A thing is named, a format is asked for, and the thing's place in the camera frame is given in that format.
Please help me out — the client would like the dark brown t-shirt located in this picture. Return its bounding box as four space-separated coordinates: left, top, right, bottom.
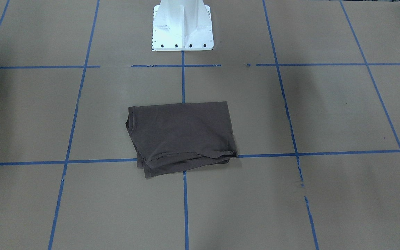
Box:
125 101 238 178

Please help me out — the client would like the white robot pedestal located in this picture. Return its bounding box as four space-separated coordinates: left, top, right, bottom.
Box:
151 0 214 51

